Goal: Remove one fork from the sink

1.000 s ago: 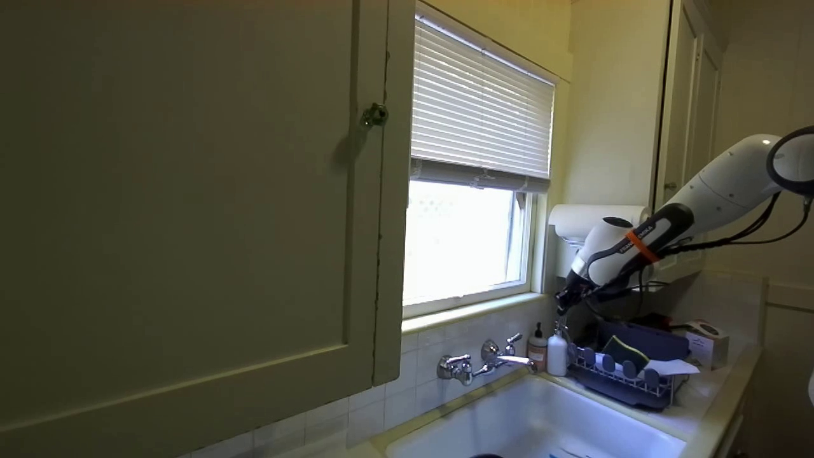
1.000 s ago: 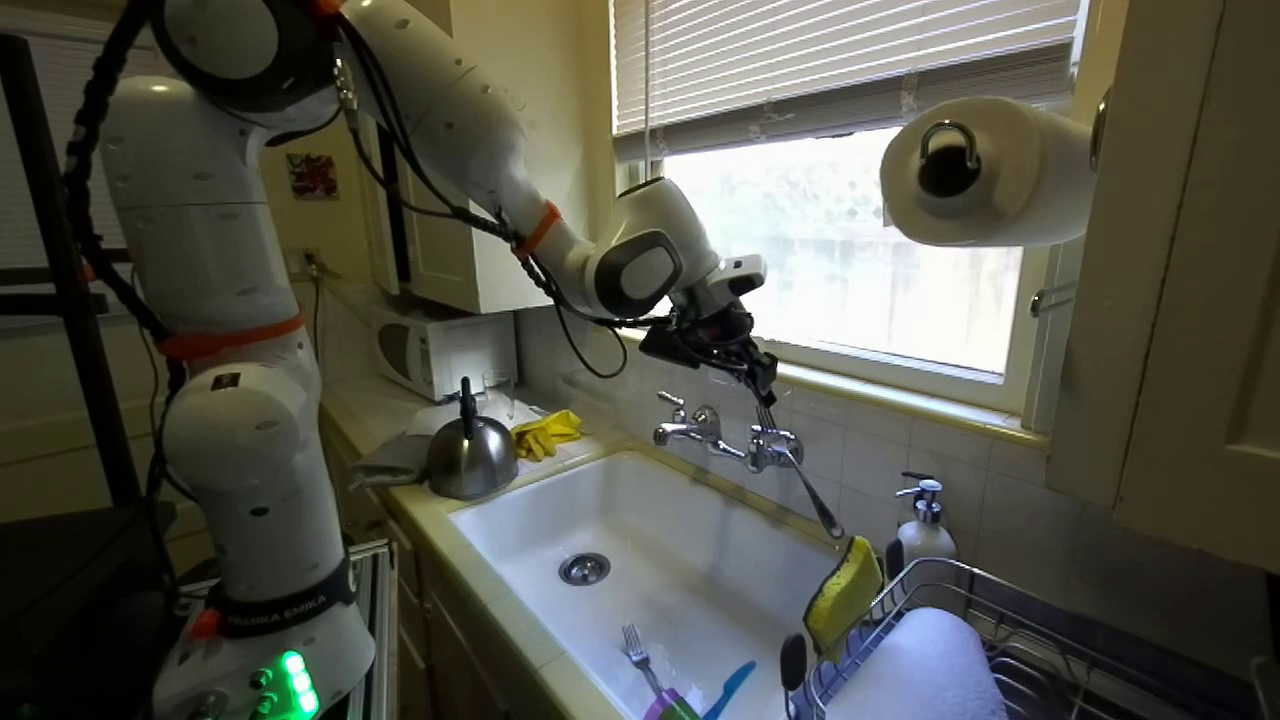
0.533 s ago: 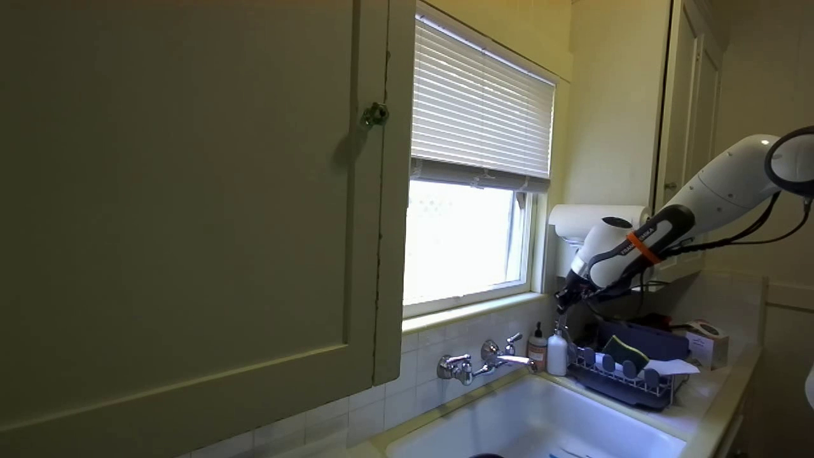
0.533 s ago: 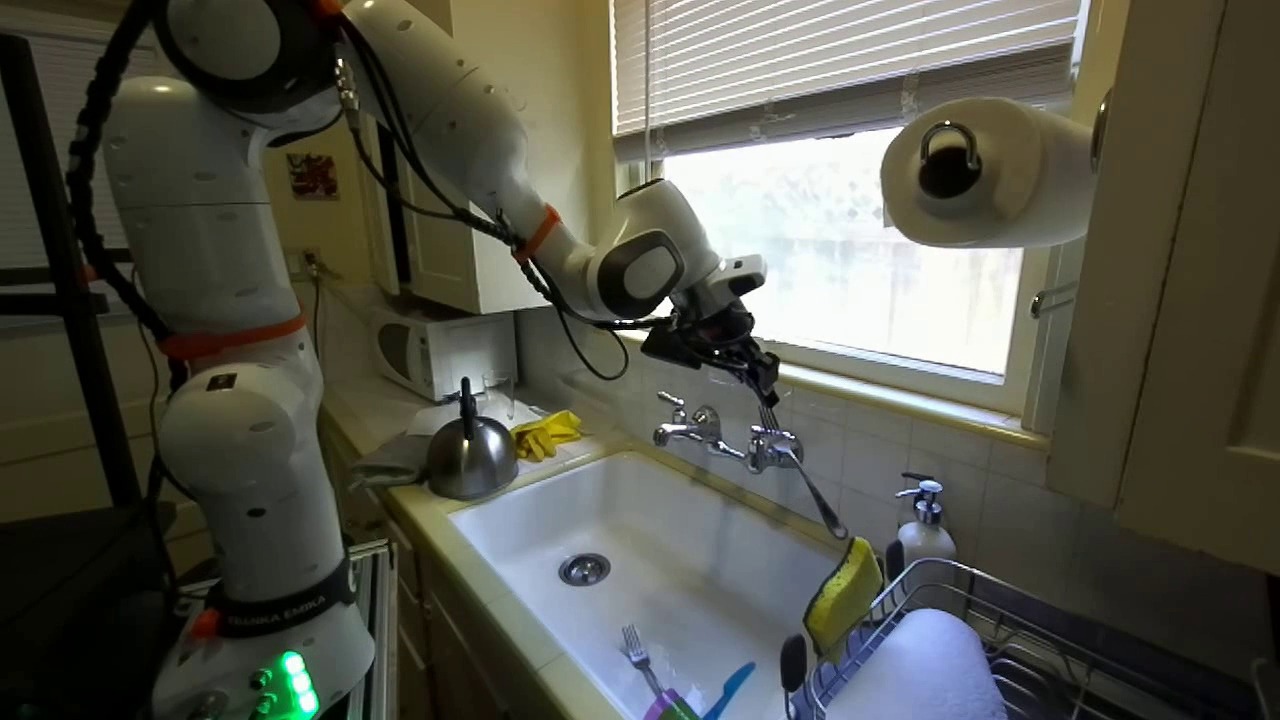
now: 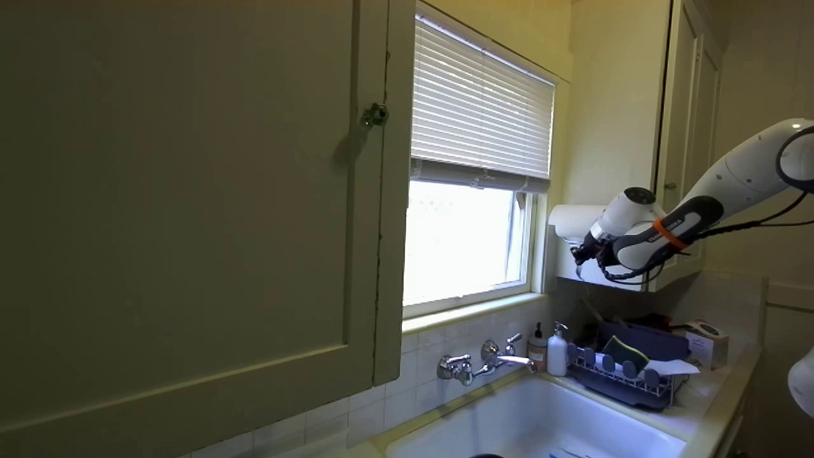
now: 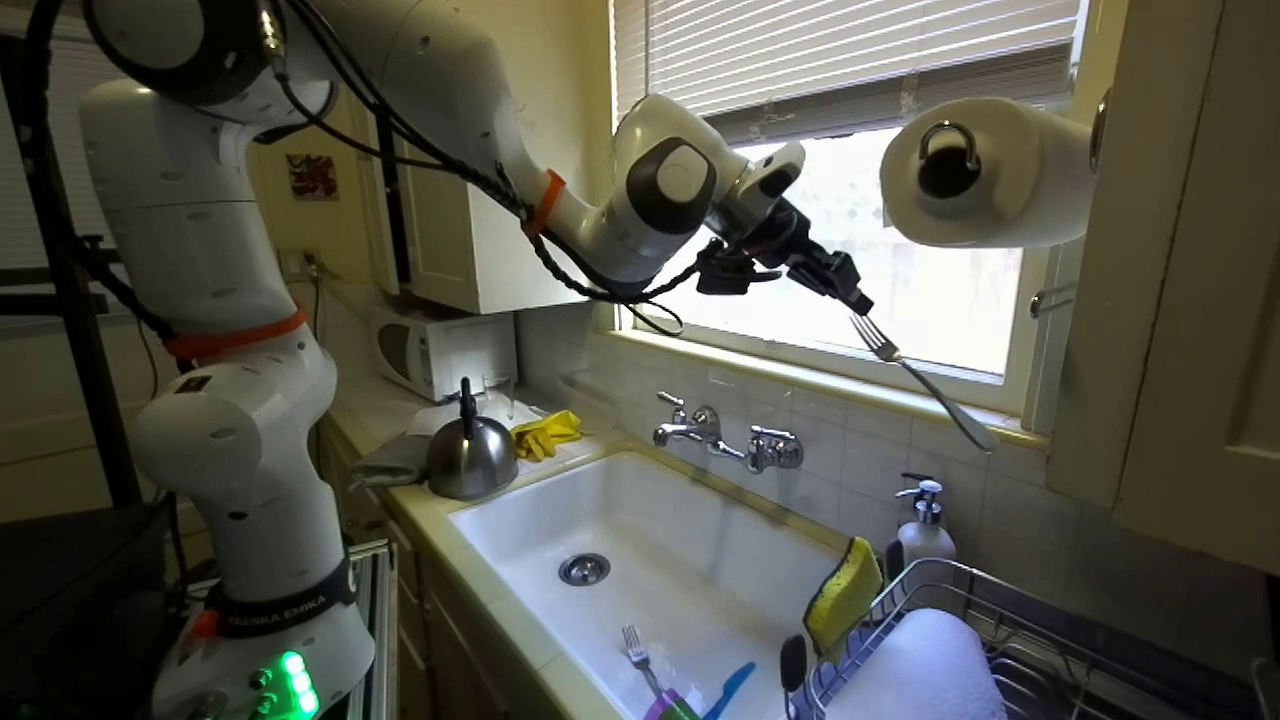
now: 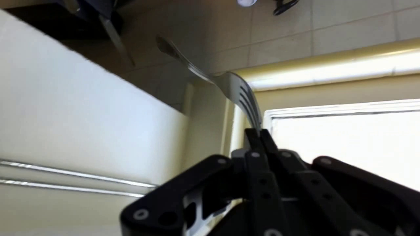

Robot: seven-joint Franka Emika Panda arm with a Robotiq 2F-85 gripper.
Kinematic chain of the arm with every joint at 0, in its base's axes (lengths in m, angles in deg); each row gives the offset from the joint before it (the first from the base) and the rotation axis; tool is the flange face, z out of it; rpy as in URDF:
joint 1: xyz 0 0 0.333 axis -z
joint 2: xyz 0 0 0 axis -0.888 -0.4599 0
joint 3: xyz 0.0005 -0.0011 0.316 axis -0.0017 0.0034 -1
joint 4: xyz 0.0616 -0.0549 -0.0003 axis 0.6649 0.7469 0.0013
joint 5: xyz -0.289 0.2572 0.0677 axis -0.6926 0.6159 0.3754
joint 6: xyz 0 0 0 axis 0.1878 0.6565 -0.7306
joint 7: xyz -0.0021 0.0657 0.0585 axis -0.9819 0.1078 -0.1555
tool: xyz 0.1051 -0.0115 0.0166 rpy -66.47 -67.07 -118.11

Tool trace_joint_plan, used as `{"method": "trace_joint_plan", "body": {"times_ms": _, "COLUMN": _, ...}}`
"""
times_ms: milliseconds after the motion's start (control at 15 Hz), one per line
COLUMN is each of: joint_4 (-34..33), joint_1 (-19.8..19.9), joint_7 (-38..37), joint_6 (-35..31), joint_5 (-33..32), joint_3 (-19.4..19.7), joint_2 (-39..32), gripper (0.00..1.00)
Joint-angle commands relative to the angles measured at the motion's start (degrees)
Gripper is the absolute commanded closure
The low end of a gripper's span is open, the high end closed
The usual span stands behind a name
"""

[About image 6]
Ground white ceramic sink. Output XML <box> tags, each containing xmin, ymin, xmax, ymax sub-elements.
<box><xmin>444</xmin><ymin>445</ymin><xmax>870</xmax><ymax>720</ymax></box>

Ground metal wire dish rack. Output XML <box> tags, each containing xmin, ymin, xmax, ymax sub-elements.
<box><xmin>784</xmin><ymin>552</ymin><xmax>1265</xmax><ymax>720</ymax></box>

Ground window with cream frame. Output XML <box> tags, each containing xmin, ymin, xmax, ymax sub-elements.
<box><xmin>604</xmin><ymin>0</ymin><xmax>1130</xmax><ymax>414</ymax></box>

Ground yellow rubber gloves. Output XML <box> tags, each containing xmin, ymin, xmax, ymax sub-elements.
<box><xmin>508</xmin><ymin>408</ymin><xmax>587</xmax><ymax>466</ymax></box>

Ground grey folded cloth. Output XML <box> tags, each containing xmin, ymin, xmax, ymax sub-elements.
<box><xmin>347</xmin><ymin>432</ymin><xmax>430</xmax><ymax>488</ymax></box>

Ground red patterned wall sticker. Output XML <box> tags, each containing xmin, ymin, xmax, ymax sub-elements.
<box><xmin>282</xmin><ymin>152</ymin><xmax>342</xmax><ymax>205</ymax></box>

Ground white soap pump bottle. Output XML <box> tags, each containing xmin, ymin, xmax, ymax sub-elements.
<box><xmin>884</xmin><ymin>466</ymin><xmax>960</xmax><ymax>581</ymax></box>

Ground metal sink drain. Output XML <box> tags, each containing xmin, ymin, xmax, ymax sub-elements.
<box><xmin>556</xmin><ymin>549</ymin><xmax>617</xmax><ymax>592</ymax></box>

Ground silver metal fork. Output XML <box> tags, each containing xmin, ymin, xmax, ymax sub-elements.
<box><xmin>617</xmin><ymin>621</ymin><xmax>670</xmax><ymax>708</ymax></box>
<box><xmin>849</xmin><ymin>311</ymin><xmax>995</xmax><ymax>457</ymax></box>

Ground white rounded dish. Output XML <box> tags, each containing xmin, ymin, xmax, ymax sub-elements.
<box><xmin>823</xmin><ymin>602</ymin><xmax>1011</xmax><ymax>720</ymax></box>

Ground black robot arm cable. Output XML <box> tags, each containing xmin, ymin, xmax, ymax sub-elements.
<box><xmin>263</xmin><ymin>0</ymin><xmax>750</xmax><ymax>337</ymax></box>

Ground chrome wall faucet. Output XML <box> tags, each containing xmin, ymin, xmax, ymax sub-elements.
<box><xmin>647</xmin><ymin>388</ymin><xmax>808</xmax><ymax>475</ymax></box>

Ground white toaster oven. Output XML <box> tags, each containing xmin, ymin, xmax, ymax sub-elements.
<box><xmin>369</xmin><ymin>307</ymin><xmax>519</xmax><ymax>408</ymax></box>

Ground white window blinds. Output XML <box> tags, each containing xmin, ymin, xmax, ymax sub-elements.
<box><xmin>607</xmin><ymin>0</ymin><xmax>1092</xmax><ymax>152</ymax></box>

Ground cream base cabinet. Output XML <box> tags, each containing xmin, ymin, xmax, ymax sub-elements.
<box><xmin>312</xmin><ymin>412</ymin><xmax>535</xmax><ymax>720</ymax></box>

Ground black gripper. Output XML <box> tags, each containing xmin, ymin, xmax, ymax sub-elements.
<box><xmin>750</xmin><ymin>196</ymin><xmax>879</xmax><ymax>318</ymax></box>

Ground steel kettle with black handle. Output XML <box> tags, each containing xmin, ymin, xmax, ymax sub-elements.
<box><xmin>418</xmin><ymin>377</ymin><xmax>519</xmax><ymax>504</ymax></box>

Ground white paper towel roll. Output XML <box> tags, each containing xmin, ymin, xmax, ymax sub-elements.
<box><xmin>876</xmin><ymin>93</ymin><xmax>1111</xmax><ymax>253</ymax></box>

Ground cream wall cabinet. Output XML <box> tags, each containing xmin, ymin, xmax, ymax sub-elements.
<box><xmin>1038</xmin><ymin>0</ymin><xmax>1280</xmax><ymax>575</ymax></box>

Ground black camera stand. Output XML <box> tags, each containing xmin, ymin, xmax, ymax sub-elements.
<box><xmin>0</xmin><ymin>37</ymin><xmax>152</xmax><ymax>511</ymax></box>

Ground yellow and green sponge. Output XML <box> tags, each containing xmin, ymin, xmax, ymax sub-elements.
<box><xmin>798</xmin><ymin>531</ymin><xmax>886</xmax><ymax>661</ymax></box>

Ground blue plastic utensil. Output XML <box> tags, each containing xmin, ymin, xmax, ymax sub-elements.
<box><xmin>700</xmin><ymin>657</ymin><xmax>760</xmax><ymax>720</ymax></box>

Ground white wall cabinet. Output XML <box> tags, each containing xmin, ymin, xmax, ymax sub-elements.
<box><xmin>395</xmin><ymin>142</ymin><xmax>591</xmax><ymax>318</ymax></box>

